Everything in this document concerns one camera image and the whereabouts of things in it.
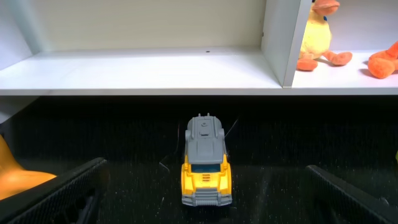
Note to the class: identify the grey and yellow toy truck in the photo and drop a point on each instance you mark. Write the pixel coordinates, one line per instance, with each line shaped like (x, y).
(205, 161)

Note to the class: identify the yellow rubber duck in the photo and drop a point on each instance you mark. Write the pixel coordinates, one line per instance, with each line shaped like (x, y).
(15, 183)

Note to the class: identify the white plush duck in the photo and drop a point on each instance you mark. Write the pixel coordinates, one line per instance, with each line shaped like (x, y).
(384, 63)

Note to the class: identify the yellow plush duck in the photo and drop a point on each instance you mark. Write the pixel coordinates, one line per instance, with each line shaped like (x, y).
(315, 34)

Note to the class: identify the white shelf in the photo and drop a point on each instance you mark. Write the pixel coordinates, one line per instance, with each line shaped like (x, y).
(140, 68)

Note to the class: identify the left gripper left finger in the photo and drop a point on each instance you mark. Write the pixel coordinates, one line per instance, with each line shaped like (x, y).
(46, 199)

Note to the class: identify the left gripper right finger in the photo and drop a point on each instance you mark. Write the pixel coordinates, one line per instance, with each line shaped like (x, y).
(348, 202)

